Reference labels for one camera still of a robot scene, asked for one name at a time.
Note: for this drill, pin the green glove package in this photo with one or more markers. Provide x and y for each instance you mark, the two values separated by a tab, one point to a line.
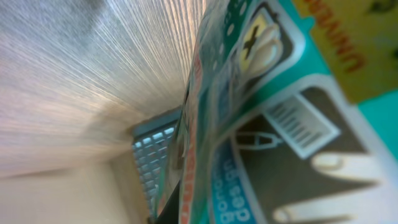
289	116

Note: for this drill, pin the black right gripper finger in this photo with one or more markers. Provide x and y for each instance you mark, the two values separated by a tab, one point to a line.
170	213

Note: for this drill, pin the grey plastic basket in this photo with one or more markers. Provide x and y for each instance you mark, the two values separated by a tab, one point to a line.
151	138

